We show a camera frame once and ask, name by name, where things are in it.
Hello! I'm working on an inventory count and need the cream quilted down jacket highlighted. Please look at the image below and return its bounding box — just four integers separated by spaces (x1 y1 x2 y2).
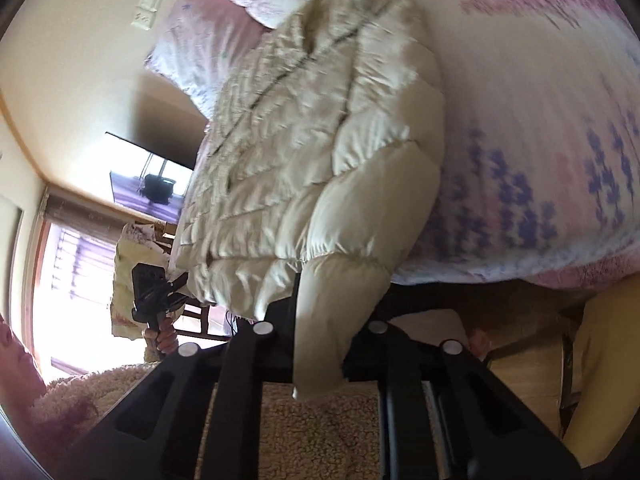
171 0 445 400

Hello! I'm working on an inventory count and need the person's left hand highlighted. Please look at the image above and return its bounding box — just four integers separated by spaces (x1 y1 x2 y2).
143 316 179 363

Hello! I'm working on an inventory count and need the beige fleece garment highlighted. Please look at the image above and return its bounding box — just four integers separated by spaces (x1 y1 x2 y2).
25 364 380 479

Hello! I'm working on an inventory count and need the black flat television screen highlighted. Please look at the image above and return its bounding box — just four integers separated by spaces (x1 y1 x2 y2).
104 132 192 224

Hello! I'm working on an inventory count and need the brown window curtain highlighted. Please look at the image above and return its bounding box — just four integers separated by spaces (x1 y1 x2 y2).
43 190 128 244

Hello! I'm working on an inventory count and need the lower pink floral pillow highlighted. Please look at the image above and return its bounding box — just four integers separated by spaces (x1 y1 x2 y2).
144 0 269 118

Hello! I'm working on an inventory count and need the floral pink bed sheet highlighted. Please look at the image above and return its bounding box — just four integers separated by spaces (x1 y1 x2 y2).
396 0 639 285

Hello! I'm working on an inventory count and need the wooden bed frame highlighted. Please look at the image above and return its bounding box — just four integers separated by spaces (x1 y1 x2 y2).
388 281 591 436

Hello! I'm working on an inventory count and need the white wall switch plate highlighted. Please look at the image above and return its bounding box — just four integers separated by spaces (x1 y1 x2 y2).
131 0 162 32

